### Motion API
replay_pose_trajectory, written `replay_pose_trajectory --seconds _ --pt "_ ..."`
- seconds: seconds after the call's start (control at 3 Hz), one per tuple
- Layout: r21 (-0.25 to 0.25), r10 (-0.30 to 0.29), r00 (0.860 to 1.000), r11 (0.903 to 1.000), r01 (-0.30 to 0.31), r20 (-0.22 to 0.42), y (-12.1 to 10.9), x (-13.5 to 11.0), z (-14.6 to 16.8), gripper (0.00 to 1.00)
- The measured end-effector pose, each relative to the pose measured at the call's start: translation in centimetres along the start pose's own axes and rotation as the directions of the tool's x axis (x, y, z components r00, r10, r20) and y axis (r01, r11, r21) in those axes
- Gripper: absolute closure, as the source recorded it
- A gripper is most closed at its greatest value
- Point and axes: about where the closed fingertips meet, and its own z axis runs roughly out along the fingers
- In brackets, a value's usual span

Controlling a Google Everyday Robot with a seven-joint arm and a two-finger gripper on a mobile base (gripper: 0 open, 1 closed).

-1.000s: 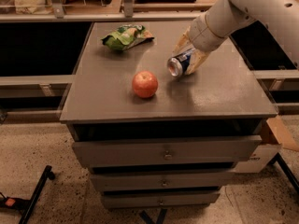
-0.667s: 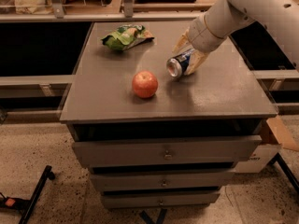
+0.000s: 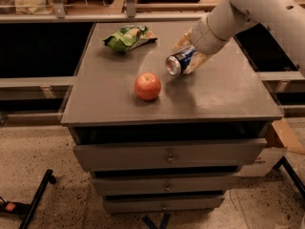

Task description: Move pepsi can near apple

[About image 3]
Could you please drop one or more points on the cardboard box on floor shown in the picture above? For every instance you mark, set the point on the cardboard box on floor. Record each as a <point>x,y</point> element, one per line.
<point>280,139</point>

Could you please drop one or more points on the black stand leg left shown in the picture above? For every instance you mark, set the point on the black stand leg left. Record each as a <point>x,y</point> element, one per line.
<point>26,211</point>

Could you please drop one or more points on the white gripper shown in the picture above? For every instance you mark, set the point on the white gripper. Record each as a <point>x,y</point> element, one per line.
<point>200,35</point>

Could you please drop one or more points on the grey drawer cabinet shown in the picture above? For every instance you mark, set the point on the grey drawer cabinet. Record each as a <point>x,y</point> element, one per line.
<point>224,99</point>

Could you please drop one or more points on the grey drawer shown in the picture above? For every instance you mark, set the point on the grey drawer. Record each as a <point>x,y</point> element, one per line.
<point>139,205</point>
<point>164,184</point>
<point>169,154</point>

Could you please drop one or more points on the bottom grey drawer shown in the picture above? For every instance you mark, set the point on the bottom grey drawer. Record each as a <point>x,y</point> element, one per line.
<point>139,205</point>

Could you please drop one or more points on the red apple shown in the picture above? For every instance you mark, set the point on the red apple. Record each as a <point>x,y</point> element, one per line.
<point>147,86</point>

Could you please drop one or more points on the middle grey drawer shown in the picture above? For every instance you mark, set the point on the middle grey drawer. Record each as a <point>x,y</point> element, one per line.
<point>164,184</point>

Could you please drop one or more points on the blue pepsi can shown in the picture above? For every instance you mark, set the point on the blue pepsi can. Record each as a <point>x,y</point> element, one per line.
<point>178,63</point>

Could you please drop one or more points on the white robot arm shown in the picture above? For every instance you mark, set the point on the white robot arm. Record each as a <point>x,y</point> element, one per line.
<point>284,19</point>

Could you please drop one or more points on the black stand leg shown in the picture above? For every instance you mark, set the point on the black stand leg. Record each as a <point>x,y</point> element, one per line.
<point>292,174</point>
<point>26,211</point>

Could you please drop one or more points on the metal shelf rail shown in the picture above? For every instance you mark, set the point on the metal shelf rail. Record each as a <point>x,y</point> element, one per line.
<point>119,10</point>

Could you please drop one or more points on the green chip bag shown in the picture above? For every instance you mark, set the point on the green chip bag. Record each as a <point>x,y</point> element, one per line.
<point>129,37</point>

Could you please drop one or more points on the top grey drawer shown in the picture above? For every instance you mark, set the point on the top grey drawer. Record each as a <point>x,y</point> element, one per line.
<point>169,154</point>

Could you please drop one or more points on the black stand leg right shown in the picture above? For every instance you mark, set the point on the black stand leg right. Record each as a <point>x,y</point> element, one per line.
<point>292,174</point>

